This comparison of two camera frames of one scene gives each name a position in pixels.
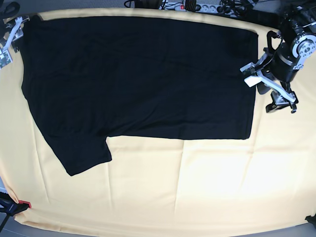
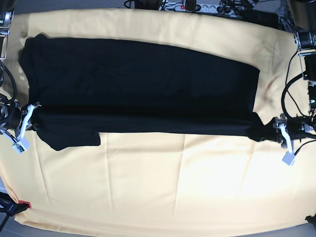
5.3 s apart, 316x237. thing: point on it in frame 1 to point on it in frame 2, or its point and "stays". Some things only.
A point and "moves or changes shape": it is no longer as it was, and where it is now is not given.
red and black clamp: (11, 207) stays
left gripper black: (19, 35) to (12, 116)
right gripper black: (280, 66) to (297, 127)
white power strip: (220, 8) stays
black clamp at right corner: (311, 219) stays
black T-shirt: (88, 79) moves or changes shape
